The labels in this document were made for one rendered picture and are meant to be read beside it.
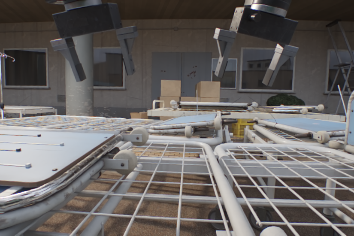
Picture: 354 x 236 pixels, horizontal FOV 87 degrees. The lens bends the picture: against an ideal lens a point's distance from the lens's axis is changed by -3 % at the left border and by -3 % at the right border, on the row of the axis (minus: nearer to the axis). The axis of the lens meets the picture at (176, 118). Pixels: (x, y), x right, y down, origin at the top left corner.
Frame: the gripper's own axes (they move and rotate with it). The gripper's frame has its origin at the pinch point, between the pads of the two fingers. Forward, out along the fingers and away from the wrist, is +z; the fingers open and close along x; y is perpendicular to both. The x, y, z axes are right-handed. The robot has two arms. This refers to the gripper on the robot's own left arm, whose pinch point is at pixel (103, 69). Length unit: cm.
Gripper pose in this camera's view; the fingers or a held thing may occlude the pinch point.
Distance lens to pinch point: 51.2
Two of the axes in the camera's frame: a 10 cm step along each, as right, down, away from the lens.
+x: -9.9, 0.8, 1.5
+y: 1.0, -4.7, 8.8
